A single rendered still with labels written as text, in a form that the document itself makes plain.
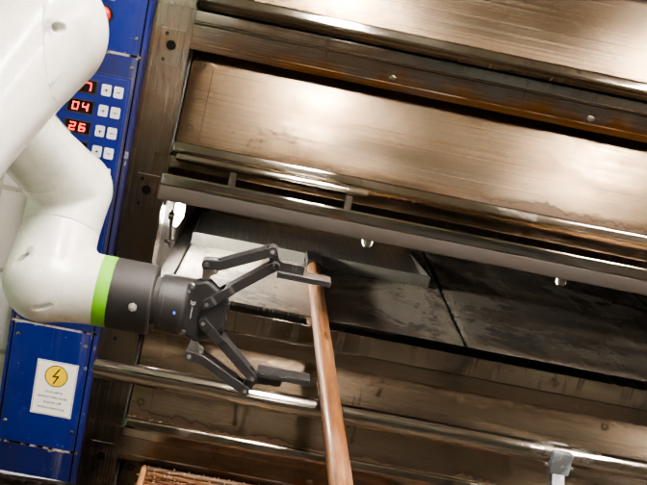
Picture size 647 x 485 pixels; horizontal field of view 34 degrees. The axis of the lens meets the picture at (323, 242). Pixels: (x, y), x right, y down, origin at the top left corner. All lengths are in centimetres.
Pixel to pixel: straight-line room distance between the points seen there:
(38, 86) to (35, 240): 46
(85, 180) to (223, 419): 77
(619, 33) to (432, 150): 38
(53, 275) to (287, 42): 72
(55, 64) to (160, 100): 96
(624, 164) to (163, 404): 95
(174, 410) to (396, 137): 65
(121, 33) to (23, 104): 95
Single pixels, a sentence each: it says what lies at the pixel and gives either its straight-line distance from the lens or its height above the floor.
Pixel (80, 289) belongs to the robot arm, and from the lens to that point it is 136.
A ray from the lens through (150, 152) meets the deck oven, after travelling 192.
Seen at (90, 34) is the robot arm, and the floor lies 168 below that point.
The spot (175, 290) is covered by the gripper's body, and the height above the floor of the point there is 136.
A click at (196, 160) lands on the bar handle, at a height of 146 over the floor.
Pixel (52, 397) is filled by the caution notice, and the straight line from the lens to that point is 203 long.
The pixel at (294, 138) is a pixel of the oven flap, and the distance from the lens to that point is 189.
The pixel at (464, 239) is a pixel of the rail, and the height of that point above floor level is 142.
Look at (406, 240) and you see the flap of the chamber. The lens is 178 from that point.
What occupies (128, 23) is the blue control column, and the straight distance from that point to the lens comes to 188.
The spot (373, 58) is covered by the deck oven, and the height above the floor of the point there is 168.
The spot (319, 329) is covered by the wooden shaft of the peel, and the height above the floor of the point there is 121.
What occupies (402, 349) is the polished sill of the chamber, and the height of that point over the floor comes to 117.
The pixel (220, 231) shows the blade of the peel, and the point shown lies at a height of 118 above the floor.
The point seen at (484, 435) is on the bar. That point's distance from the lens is 166.
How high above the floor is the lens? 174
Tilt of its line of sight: 12 degrees down
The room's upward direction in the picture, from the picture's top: 12 degrees clockwise
